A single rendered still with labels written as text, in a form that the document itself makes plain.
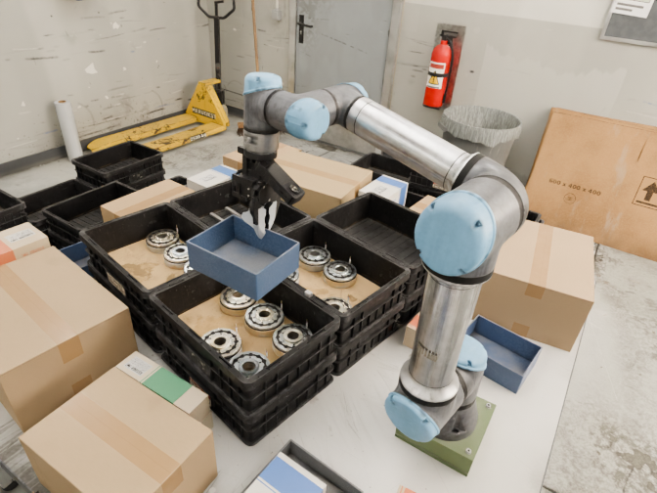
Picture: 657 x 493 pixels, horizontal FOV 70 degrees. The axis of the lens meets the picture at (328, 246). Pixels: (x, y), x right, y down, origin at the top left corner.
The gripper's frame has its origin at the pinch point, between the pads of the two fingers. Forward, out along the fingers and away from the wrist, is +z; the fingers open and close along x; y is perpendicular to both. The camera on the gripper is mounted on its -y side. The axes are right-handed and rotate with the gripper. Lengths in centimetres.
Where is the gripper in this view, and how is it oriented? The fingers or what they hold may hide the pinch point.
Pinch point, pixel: (264, 234)
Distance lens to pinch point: 110.8
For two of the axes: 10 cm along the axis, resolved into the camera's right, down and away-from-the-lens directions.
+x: -5.6, 3.6, -7.5
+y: -8.3, -3.5, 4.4
